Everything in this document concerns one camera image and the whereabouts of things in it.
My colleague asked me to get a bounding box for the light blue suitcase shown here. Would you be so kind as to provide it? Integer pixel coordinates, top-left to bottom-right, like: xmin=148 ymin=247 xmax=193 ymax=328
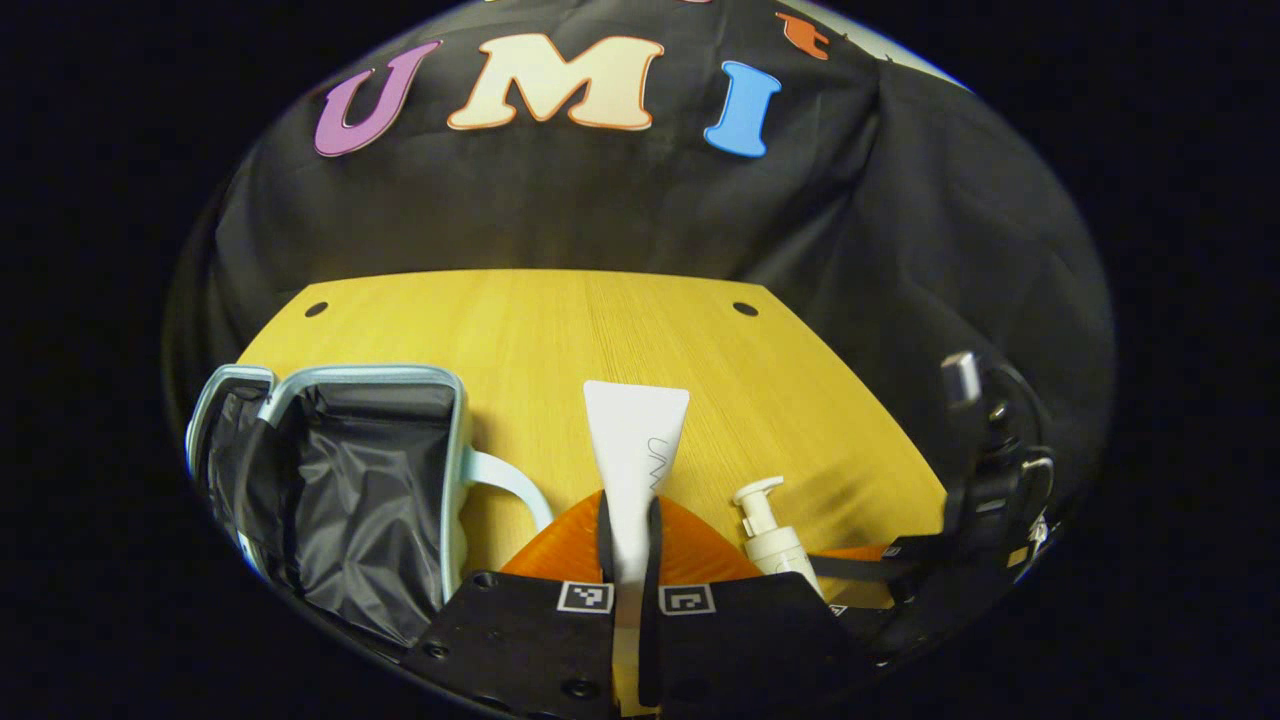
xmin=185 ymin=363 xmax=556 ymax=651

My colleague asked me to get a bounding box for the black backdrop cloth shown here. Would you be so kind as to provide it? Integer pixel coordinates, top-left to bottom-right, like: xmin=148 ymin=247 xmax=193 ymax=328
xmin=165 ymin=0 xmax=1116 ymax=601

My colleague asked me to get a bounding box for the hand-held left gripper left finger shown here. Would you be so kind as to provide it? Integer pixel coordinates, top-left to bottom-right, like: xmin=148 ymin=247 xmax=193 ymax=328
xmin=405 ymin=490 xmax=616 ymax=720

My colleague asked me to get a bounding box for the white pump bottle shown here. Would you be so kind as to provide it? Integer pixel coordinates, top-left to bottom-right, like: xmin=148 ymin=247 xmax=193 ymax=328
xmin=733 ymin=476 xmax=826 ymax=601

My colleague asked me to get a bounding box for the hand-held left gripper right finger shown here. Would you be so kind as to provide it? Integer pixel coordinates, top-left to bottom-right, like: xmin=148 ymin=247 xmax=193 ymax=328
xmin=640 ymin=495 xmax=871 ymax=707

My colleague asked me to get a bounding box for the white skin care tube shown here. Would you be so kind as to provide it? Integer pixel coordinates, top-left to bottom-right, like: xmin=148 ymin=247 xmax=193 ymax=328
xmin=583 ymin=380 xmax=691 ymax=716

